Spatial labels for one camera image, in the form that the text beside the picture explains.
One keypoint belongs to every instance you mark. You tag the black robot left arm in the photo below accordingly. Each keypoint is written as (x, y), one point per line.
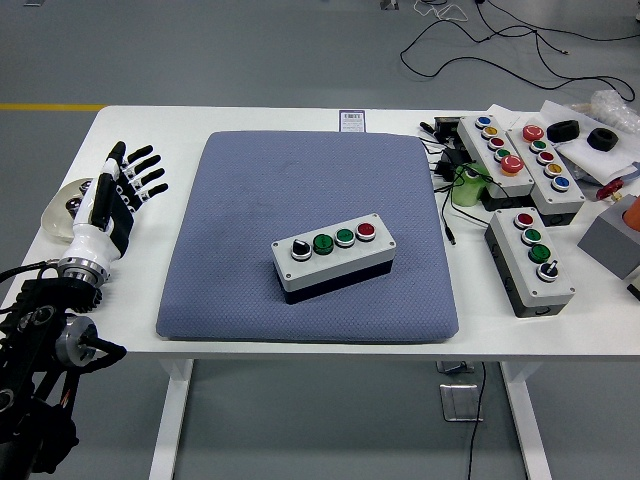
(35, 325)

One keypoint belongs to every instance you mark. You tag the five-button box with mushroom button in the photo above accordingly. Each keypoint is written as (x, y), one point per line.
(477, 145)
(570, 197)

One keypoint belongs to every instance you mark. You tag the metal floor plate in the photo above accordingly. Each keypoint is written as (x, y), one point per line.
(460, 402)

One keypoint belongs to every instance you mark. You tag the four-button box with selector switch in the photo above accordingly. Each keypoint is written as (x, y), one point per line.
(515, 265)

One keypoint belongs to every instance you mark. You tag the four-button grey control box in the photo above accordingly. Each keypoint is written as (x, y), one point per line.
(340, 265)

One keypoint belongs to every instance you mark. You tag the white foam sheet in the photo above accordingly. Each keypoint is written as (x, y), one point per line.
(595, 162)

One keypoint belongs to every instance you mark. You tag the white table leg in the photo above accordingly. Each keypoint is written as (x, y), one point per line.
(530, 430)
(170, 430)

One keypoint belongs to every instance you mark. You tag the orange object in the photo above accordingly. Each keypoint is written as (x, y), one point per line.
(632, 212)

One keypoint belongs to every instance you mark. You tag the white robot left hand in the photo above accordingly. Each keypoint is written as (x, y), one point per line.
(92, 240)

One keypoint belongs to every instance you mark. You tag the grey block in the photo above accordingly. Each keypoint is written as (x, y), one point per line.
(607, 242)

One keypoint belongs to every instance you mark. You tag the blue-grey padded mat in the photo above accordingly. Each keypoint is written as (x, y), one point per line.
(300, 175)

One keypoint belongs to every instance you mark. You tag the white barcode label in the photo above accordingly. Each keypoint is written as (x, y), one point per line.
(352, 121)

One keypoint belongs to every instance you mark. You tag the green plastic cup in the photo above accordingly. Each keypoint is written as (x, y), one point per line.
(467, 192)

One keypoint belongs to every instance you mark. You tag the black power adapter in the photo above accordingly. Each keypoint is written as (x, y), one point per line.
(452, 160)

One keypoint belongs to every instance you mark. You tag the black cylinder with silver top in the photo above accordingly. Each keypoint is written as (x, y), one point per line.
(86, 187)
(71, 206)

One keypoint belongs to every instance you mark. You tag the beige shallow dish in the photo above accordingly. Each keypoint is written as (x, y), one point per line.
(55, 220)

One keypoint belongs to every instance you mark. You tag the small black electronic device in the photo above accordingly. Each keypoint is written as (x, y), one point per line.
(446, 127)

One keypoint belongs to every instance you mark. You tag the clear bubble wrap bag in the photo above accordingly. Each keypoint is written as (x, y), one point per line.
(615, 107)

